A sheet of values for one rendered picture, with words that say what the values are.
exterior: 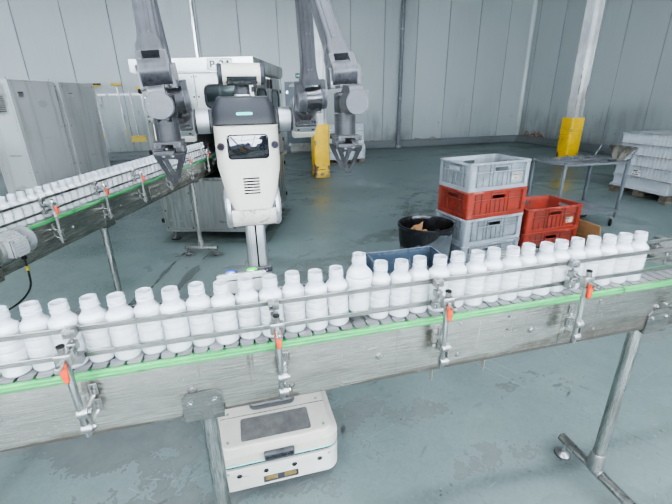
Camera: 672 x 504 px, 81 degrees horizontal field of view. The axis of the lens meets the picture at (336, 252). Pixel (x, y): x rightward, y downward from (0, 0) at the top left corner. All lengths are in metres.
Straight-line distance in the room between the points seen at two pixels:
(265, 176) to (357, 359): 0.76
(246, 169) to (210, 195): 3.33
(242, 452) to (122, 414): 0.78
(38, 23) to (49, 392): 12.93
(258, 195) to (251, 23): 11.71
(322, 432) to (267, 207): 0.98
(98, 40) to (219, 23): 3.18
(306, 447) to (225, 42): 12.03
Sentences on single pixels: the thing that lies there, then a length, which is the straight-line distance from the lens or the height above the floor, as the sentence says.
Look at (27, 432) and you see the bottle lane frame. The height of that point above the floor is 0.86.
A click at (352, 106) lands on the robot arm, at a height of 1.56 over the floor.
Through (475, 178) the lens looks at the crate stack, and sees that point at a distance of 3.24.
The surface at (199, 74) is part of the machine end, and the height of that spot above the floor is 1.84.
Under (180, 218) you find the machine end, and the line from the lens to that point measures 5.04.
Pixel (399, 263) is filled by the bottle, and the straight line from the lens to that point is 1.08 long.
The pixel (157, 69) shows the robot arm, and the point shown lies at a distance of 1.06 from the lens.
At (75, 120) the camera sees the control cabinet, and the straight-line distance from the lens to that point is 7.59.
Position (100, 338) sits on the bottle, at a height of 1.07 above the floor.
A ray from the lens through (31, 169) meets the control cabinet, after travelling 6.80.
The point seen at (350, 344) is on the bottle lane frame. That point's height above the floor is 0.96.
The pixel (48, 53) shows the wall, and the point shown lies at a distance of 13.69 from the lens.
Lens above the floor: 1.58
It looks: 21 degrees down
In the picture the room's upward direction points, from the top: 1 degrees counter-clockwise
